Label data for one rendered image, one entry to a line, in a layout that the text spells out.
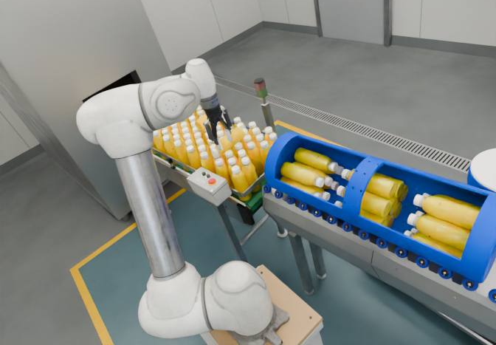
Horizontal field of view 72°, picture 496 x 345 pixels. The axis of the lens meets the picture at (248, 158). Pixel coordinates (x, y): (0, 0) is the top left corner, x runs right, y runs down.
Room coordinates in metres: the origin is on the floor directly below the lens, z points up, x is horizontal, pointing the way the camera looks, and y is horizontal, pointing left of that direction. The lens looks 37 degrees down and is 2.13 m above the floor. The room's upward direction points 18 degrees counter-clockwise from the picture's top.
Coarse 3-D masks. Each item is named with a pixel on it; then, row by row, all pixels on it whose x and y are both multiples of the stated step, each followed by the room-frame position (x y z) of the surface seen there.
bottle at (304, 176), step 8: (280, 168) 1.17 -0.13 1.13; (288, 168) 1.15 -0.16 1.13; (296, 168) 1.12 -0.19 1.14; (304, 168) 1.11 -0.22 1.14; (288, 176) 1.13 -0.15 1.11; (296, 176) 1.10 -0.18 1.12; (304, 176) 1.07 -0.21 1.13; (312, 176) 1.05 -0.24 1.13; (304, 184) 1.06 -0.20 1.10; (312, 184) 1.04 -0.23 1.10
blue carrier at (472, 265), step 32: (288, 160) 1.26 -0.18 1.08; (352, 160) 1.11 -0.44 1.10; (384, 160) 0.92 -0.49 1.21; (288, 192) 1.08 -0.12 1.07; (352, 192) 0.85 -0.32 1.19; (416, 192) 0.87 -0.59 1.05; (448, 192) 0.79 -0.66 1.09; (480, 192) 0.65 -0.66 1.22; (352, 224) 0.83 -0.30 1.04; (480, 224) 0.55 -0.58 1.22; (448, 256) 0.55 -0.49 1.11; (480, 256) 0.49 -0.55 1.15
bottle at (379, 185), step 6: (348, 174) 0.96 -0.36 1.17; (348, 180) 0.94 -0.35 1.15; (372, 180) 0.87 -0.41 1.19; (378, 180) 0.86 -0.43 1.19; (384, 180) 0.85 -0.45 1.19; (390, 180) 0.84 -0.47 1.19; (372, 186) 0.86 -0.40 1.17; (378, 186) 0.84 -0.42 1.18; (384, 186) 0.83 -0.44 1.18; (390, 186) 0.82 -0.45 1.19; (396, 186) 0.84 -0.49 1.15; (372, 192) 0.85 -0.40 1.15; (378, 192) 0.83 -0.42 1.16; (384, 192) 0.82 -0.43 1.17; (390, 192) 0.82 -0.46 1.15; (390, 198) 0.81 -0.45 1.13
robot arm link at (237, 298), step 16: (224, 272) 0.61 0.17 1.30; (240, 272) 0.60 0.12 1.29; (256, 272) 0.61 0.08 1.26; (208, 288) 0.60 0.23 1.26; (224, 288) 0.56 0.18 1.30; (240, 288) 0.55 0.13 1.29; (256, 288) 0.56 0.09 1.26; (208, 304) 0.56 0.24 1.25; (224, 304) 0.54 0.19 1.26; (240, 304) 0.52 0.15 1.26; (256, 304) 0.53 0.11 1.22; (224, 320) 0.52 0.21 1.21; (240, 320) 0.52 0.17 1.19; (256, 320) 0.52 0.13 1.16
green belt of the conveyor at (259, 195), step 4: (160, 156) 1.95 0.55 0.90; (172, 164) 1.82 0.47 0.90; (188, 172) 1.68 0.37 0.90; (192, 172) 1.66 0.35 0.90; (264, 180) 1.39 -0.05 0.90; (264, 184) 1.36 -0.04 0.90; (252, 192) 1.33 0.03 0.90; (256, 192) 1.32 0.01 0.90; (260, 192) 1.31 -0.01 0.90; (232, 196) 1.35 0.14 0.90; (236, 196) 1.34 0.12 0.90; (252, 196) 1.30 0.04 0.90; (256, 196) 1.29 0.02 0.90; (260, 196) 1.29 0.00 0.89; (240, 200) 1.30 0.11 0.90; (248, 200) 1.28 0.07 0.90; (252, 200) 1.27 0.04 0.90; (256, 200) 1.27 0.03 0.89; (260, 200) 1.27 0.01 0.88; (248, 204) 1.25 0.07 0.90; (252, 204) 1.25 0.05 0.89; (256, 204) 1.25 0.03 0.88; (260, 204) 1.27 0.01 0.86; (248, 208) 1.27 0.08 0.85; (252, 208) 1.24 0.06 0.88
